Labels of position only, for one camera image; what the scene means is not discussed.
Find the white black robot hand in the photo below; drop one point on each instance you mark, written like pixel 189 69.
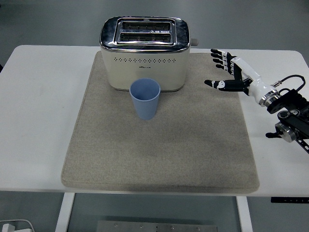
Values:
pixel 251 79

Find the blue ribbed plastic cup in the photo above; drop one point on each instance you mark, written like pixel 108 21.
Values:
pixel 144 101

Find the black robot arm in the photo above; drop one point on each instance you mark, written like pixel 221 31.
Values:
pixel 289 108

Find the cream chrome two-slot toaster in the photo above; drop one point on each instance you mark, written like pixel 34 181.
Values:
pixel 144 60

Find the grey felt table mat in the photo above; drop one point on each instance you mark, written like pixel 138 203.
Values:
pixel 157 145

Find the black table control panel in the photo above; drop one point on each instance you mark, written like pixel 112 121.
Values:
pixel 289 199

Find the white table leg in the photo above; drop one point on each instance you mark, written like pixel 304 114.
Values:
pixel 244 213
pixel 63 212

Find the grey metal plate with screws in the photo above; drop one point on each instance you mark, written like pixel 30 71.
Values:
pixel 157 227

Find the white table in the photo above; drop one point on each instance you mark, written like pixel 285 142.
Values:
pixel 36 108

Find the white power strip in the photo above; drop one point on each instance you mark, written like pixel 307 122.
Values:
pixel 14 226

